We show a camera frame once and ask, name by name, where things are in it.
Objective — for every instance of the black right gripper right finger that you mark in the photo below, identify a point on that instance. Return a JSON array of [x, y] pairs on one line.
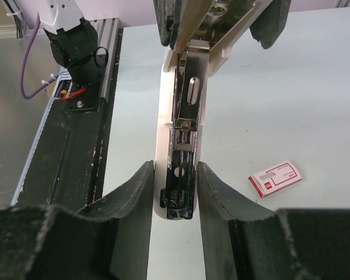
[[244, 240]]

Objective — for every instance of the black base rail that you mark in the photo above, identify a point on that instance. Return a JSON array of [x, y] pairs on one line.
[[67, 160]]

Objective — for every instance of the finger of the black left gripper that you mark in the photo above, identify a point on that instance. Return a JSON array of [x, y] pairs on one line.
[[270, 24], [169, 16]]

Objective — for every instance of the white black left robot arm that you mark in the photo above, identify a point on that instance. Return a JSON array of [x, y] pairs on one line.
[[216, 24]]

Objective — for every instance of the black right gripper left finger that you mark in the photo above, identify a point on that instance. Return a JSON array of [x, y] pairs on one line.
[[108, 239]]

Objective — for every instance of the red white staple box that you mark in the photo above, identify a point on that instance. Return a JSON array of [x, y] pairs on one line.
[[275, 178]]

